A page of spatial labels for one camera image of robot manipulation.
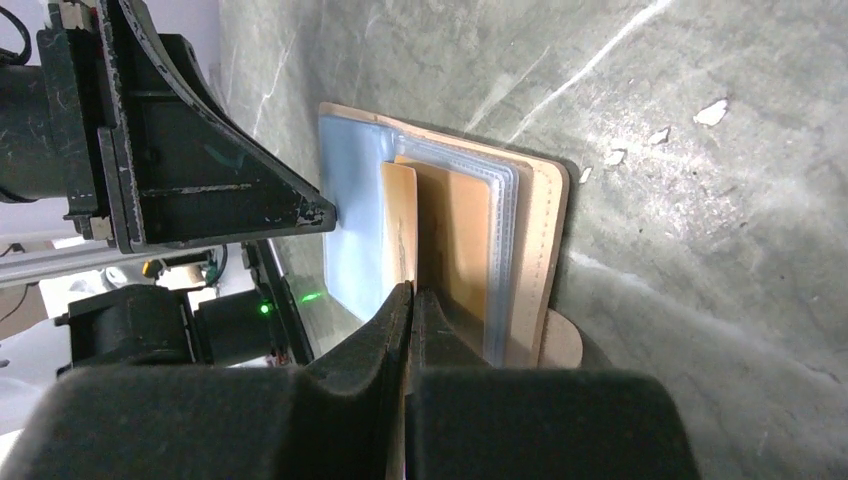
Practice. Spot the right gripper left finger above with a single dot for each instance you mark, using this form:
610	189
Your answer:
336	418

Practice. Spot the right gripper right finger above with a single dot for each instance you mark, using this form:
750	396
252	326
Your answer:
466	419

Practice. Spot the tan leather card holder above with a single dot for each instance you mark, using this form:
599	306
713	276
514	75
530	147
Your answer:
538	336

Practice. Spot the gold VIP card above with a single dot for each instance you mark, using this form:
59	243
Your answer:
453	234

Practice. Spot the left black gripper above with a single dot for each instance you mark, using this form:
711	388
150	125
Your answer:
105	112

